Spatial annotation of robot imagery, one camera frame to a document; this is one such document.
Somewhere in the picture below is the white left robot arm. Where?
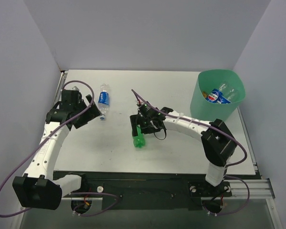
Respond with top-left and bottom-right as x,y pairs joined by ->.
12,87 -> 101,210

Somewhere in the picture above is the orange juice bottle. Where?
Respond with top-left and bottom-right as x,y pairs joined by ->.
202,91 -> 208,98

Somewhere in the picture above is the aluminium rail right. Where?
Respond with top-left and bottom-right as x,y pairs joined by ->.
228,179 -> 275,199

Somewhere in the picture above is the green plastic bottle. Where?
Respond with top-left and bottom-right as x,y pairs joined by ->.
133,127 -> 145,148

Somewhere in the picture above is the green plastic bin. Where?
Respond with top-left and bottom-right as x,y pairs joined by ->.
190,69 -> 246,121

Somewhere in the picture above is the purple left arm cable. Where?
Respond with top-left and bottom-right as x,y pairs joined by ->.
0,80 -> 121,218

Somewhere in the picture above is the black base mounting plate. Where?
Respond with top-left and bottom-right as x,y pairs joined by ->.
54,171 -> 232,212

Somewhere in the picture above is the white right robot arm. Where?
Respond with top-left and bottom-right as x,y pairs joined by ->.
130,104 -> 236,195

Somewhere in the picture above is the clear unlabelled bottle left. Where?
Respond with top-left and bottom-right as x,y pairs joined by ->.
72,86 -> 79,91

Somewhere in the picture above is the Pepsi bottle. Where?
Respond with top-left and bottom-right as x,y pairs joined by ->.
98,84 -> 110,121
206,82 -> 230,103
217,89 -> 239,104

